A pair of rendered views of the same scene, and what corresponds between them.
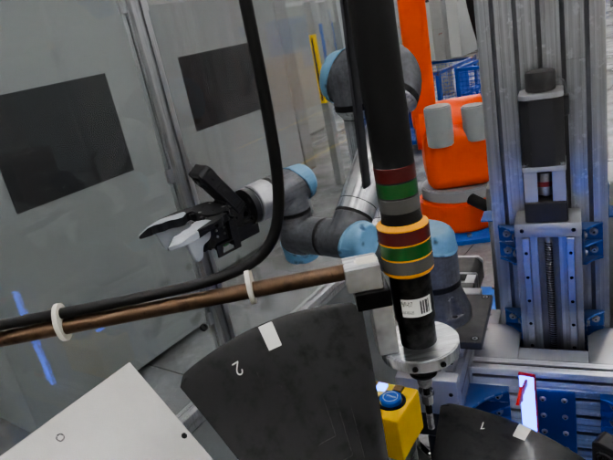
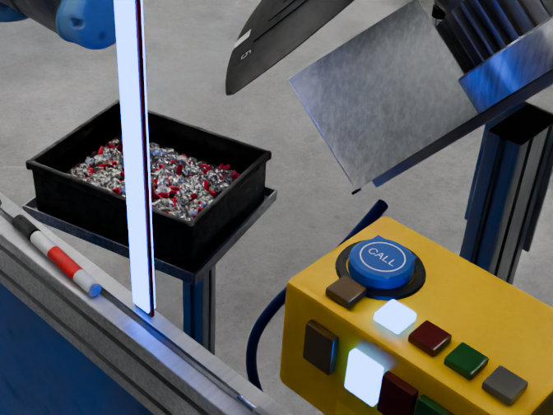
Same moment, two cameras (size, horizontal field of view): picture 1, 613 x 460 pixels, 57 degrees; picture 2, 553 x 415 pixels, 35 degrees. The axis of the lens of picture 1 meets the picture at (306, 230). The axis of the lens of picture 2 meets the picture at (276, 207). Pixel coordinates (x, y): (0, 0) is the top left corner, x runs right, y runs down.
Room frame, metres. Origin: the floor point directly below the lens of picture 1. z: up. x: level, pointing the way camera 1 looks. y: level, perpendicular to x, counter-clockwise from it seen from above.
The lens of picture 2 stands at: (1.29, -0.12, 1.41)
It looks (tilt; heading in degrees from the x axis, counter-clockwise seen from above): 36 degrees down; 185
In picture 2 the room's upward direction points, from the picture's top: 4 degrees clockwise
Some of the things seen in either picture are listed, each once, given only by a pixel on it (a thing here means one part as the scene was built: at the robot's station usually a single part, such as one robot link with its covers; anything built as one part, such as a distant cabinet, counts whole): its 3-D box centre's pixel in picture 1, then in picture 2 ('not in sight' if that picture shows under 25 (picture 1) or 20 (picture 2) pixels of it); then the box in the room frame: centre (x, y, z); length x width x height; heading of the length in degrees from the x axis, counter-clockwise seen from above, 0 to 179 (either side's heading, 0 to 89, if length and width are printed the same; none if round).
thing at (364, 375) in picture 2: not in sight; (363, 377); (0.94, -0.09, 1.04); 0.02 x 0.01 x 0.03; 54
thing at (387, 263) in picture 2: (390, 399); (381, 265); (0.88, -0.09, 1.08); 0.04 x 0.04 x 0.02
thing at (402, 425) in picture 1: (373, 418); (427, 366); (0.90, -0.05, 1.02); 0.16 x 0.10 x 0.11; 54
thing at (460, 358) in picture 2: not in sight; (466, 361); (0.95, -0.04, 1.08); 0.02 x 0.02 x 0.01; 54
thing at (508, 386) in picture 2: not in sight; (504, 384); (0.96, -0.02, 1.08); 0.02 x 0.02 x 0.01; 54
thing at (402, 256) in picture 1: (405, 244); not in sight; (0.44, -0.08, 1.56); 0.04 x 0.04 x 0.01
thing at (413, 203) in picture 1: (399, 201); not in sight; (0.44, -0.08, 1.60); 0.03 x 0.03 x 0.01
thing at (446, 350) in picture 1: (402, 305); not in sight; (0.44, -0.07, 1.50); 0.09 x 0.07 x 0.10; 89
